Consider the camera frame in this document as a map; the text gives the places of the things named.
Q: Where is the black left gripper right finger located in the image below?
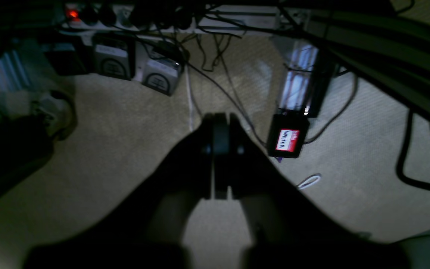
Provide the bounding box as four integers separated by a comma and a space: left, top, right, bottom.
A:
215, 114, 409, 269

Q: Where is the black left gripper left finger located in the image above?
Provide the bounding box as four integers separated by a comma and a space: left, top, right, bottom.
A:
25, 114, 214, 269

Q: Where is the black box red label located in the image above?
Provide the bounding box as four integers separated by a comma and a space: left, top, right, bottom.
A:
266, 114, 309, 159

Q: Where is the grey power adapter right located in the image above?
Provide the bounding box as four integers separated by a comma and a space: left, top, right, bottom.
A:
141, 47, 185, 96

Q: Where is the silver computer case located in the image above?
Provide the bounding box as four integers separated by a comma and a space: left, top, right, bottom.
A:
272, 36, 339, 118

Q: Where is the white power strip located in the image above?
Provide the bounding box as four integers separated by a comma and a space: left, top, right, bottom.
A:
53, 0, 206, 34

